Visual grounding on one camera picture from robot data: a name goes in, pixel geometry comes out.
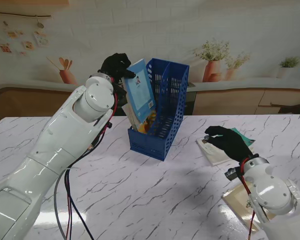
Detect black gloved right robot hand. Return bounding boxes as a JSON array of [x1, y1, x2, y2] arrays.
[[204, 125, 255, 167]]

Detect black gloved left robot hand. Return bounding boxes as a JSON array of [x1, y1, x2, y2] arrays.
[[100, 52, 138, 83]]

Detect white and teal book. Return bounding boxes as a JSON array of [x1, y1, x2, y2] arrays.
[[196, 127, 256, 167]]

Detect light blue paperback book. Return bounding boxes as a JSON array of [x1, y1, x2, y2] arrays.
[[121, 58, 156, 124]]

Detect beige book with barcode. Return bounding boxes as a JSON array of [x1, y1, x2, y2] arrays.
[[222, 183, 276, 234]]

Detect white and yellow book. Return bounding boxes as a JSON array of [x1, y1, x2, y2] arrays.
[[121, 102, 158, 135]]

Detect blue perforated plastic file holder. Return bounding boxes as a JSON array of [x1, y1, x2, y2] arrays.
[[127, 57, 191, 162]]

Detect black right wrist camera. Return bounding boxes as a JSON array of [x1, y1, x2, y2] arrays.
[[224, 167, 241, 181]]

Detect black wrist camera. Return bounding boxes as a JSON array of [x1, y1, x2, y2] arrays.
[[114, 83, 128, 106], [224, 167, 241, 181]]

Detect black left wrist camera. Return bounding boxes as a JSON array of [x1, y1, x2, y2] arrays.
[[114, 83, 128, 106]]

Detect red black right arm cables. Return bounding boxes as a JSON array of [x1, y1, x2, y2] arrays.
[[238, 158, 257, 240]]

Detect red black arm cables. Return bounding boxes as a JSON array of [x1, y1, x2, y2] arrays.
[[53, 77, 121, 240], [238, 158, 257, 240]]

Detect red black left arm cables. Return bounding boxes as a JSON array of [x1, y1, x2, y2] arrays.
[[53, 77, 121, 240]]

